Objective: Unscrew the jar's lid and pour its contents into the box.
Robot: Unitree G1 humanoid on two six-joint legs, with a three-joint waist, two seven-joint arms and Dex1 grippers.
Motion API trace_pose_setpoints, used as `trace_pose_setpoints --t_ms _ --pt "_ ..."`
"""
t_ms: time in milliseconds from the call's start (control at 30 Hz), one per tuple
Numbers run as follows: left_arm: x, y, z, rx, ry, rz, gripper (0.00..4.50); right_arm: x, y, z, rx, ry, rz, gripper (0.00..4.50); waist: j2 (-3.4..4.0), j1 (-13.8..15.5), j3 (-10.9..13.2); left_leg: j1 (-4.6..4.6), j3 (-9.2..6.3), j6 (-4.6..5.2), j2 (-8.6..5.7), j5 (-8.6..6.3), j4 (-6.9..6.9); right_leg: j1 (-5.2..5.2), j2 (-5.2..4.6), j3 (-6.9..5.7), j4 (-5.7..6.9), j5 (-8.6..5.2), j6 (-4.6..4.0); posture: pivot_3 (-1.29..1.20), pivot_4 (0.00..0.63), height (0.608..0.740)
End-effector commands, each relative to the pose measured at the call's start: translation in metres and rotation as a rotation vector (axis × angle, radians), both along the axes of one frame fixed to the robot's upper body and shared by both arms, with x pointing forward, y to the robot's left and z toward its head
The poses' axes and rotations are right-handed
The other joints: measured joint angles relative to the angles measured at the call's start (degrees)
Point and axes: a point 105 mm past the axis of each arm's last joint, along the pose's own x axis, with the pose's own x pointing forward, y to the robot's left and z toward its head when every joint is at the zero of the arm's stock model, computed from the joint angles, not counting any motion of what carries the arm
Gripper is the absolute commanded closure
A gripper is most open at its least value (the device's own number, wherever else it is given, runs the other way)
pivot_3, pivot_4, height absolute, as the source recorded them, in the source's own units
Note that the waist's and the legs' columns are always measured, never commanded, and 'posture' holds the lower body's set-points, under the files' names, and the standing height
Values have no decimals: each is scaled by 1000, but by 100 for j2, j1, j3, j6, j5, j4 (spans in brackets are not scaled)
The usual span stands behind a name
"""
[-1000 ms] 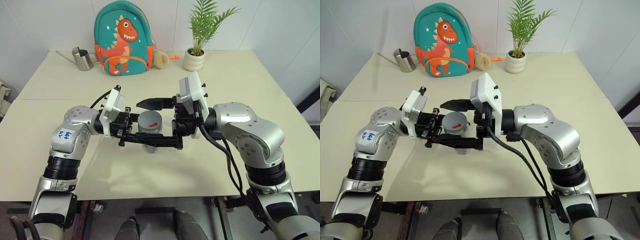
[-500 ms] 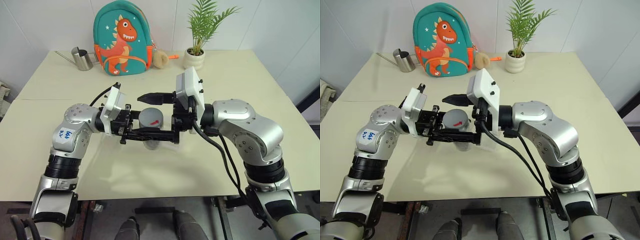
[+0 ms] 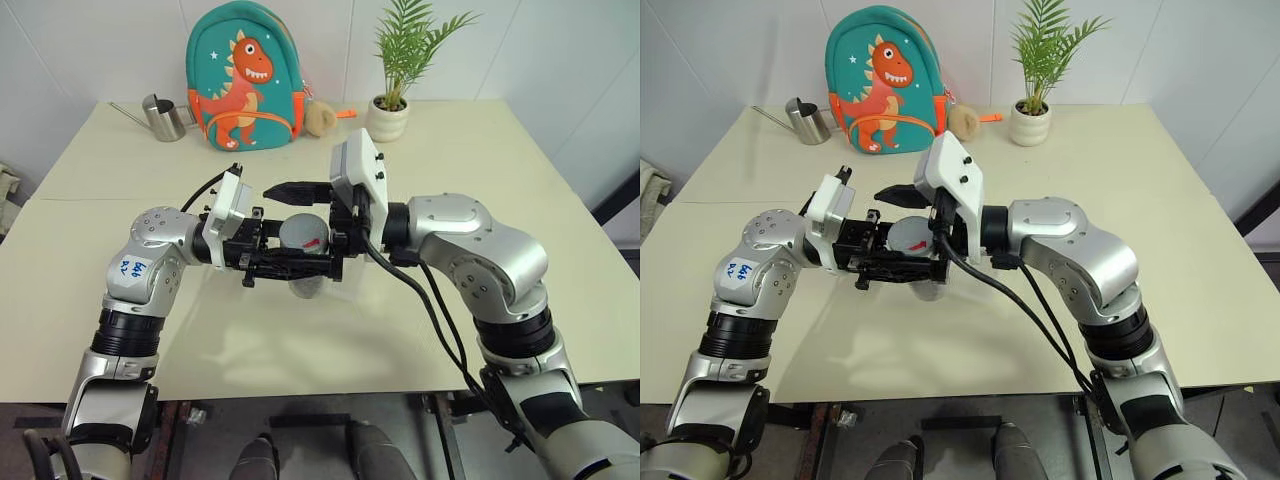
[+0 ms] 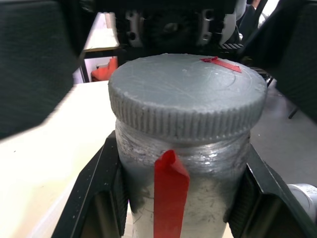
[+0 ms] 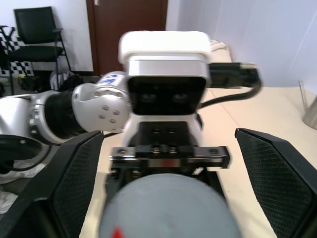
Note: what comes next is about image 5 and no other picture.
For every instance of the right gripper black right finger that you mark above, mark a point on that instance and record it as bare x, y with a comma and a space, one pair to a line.
280, 178

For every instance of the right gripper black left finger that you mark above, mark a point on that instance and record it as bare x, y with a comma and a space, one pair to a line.
62, 188

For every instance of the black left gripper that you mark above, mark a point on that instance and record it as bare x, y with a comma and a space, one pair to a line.
163, 153

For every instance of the jar with grey lid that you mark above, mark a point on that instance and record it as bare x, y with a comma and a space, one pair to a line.
168, 210

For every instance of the white cloth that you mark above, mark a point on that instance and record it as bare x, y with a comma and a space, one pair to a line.
22, 171

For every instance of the metal cup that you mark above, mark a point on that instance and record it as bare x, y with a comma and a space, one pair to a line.
310, 111

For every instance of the black bag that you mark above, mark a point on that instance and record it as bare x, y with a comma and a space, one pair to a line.
70, 83

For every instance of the black white checkerboard panel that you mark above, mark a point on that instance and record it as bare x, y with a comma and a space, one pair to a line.
15, 67

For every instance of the black folding chair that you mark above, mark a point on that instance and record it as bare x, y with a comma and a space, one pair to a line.
37, 39

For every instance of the brown wooden door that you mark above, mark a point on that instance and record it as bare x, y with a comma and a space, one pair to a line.
126, 22

